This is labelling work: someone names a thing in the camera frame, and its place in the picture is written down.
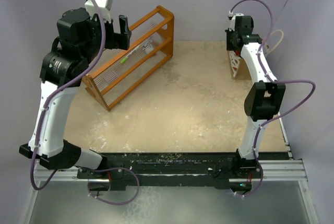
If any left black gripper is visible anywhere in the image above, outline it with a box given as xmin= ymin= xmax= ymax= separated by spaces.
xmin=81 ymin=11 xmax=131 ymax=64

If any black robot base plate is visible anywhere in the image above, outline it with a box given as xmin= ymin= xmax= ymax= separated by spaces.
xmin=77 ymin=152 xmax=261 ymax=191

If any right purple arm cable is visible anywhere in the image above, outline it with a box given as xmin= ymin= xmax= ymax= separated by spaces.
xmin=231 ymin=0 xmax=316 ymax=199

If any orange wooden wire rack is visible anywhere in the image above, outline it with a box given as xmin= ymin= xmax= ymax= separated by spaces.
xmin=82 ymin=6 xmax=174 ymax=111

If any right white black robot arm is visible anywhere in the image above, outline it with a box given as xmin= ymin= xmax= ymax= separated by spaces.
xmin=225 ymin=13 xmax=286 ymax=178

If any aluminium frame rail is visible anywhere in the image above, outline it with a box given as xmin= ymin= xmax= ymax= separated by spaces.
xmin=30 ymin=115 xmax=308 ymax=183

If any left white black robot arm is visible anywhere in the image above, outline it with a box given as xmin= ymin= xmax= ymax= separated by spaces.
xmin=19 ymin=8 xmax=132 ymax=178

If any watermelon print canvas bag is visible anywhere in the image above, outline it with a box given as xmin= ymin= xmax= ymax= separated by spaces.
xmin=227 ymin=51 xmax=251 ymax=80

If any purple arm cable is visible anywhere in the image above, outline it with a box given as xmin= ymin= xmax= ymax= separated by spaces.
xmin=30 ymin=0 xmax=140 ymax=205
xmin=231 ymin=0 xmax=316 ymax=199

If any green capped marker pen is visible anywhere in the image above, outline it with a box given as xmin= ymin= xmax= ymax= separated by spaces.
xmin=120 ymin=45 xmax=143 ymax=64

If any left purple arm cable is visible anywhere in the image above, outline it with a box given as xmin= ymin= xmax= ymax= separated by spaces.
xmin=30 ymin=0 xmax=140 ymax=205

